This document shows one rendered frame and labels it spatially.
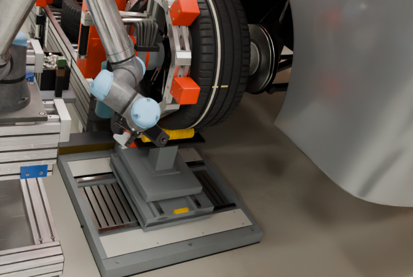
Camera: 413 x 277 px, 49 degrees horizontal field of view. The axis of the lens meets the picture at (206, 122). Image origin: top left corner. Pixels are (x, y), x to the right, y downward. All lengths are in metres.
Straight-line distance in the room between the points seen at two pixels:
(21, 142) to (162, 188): 0.85
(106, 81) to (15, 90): 0.38
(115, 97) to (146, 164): 1.15
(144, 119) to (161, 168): 1.14
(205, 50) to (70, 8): 1.81
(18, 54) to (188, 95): 0.61
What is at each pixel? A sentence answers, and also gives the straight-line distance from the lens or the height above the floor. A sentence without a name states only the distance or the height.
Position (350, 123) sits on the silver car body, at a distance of 1.60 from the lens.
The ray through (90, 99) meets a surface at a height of 0.34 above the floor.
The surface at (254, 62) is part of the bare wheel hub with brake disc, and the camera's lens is 2.11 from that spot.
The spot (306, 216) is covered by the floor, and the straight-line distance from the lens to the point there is 2.74.
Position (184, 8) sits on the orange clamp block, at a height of 1.13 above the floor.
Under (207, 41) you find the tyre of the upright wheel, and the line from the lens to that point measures 1.71.
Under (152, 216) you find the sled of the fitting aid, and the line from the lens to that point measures 2.17.
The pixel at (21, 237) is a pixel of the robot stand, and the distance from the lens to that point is 1.94.
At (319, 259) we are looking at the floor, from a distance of 2.52.
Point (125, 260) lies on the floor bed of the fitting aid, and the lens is 2.06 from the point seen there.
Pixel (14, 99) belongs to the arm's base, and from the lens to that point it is 1.49.
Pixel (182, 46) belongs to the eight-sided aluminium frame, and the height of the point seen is 0.99.
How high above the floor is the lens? 1.62
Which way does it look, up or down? 30 degrees down
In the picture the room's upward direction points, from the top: 16 degrees clockwise
